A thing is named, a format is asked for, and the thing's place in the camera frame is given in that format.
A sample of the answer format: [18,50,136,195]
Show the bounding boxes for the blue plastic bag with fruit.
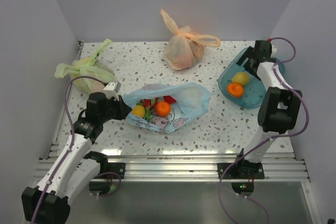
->
[122,83,211,133]

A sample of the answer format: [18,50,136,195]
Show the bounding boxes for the orange plastic bag with fruit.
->
[160,9,221,70]

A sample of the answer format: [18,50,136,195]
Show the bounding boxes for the purple cable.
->
[217,37,310,224]
[29,76,108,224]

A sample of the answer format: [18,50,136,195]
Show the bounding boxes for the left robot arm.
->
[22,92,131,223]

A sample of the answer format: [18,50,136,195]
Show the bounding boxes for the orange tangerine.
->
[155,101,171,117]
[227,82,244,98]

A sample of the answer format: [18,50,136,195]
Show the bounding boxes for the yellow mango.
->
[131,105,145,118]

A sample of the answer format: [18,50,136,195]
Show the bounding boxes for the red dragon fruit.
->
[137,98,158,121]

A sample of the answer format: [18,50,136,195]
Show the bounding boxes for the yellow lemon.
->
[231,72,250,87]

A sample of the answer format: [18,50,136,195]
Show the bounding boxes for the teal transparent plastic basin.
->
[218,47,286,110]

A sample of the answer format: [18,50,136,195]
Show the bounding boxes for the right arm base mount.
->
[217,149,265,179]

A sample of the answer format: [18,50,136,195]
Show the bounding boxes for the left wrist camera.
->
[102,81,121,97]

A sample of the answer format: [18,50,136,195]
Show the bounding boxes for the aluminium front rail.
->
[34,153,308,183]

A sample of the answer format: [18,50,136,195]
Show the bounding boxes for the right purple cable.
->
[217,37,310,224]

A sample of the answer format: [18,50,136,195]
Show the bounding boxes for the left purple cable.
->
[29,76,108,224]

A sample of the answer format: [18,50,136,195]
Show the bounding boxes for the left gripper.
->
[99,94,132,123]

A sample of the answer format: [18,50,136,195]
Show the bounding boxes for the green plastic bag with fruit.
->
[54,39,115,93]

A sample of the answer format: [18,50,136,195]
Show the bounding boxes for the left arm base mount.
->
[83,151,125,179]

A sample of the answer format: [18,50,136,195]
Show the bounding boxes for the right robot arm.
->
[233,40,302,178]

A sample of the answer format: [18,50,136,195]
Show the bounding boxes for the red apple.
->
[163,95,176,104]

